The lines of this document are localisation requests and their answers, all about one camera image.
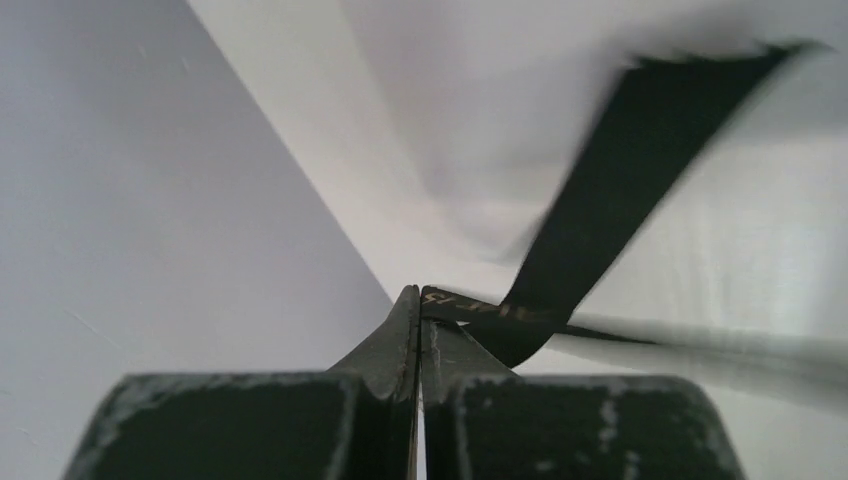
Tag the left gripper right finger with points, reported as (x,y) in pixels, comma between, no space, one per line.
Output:
(448,356)

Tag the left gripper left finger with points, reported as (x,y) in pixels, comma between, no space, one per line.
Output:
(384,437)

